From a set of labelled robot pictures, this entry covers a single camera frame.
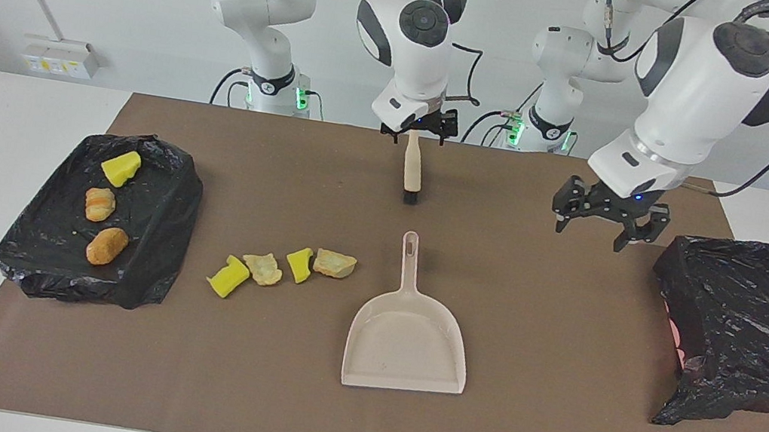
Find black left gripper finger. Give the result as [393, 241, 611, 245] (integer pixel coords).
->
[612, 200, 672, 260]
[548, 173, 593, 237]

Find beige hand brush black bristles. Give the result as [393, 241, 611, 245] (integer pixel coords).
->
[397, 128, 430, 207]

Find large beige scrap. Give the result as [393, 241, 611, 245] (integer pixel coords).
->
[312, 247, 359, 281]

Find small yellow sponge dark edge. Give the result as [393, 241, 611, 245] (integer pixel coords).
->
[283, 244, 316, 286]

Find small beige scrap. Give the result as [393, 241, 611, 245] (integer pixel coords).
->
[239, 250, 286, 289]

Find beige plastic dustpan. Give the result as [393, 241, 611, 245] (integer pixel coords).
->
[339, 224, 487, 404]

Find large yellow sponge piece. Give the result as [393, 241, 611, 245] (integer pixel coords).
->
[204, 252, 253, 302]

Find plain yellow sponge piece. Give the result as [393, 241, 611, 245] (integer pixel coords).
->
[98, 146, 144, 191]

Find striped croissant toy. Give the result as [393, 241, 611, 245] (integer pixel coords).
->
[82, 185, 119, 225]

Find brown bread roll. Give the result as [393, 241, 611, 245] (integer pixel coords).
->
[84, 224, 131, 270]

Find black bag lined pink bin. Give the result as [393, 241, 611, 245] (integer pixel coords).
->
[631, 227, 769, 432]

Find black base cable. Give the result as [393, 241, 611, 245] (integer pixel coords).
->
[461, 73, 544, 154]
[209, 63, 255, 110]

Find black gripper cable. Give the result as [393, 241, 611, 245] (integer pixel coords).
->
[442, 43, 488, 107]
[685, 88, 769, 206]

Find white wall outlet box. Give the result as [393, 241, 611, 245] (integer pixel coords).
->
[18, 33, 106, 83]

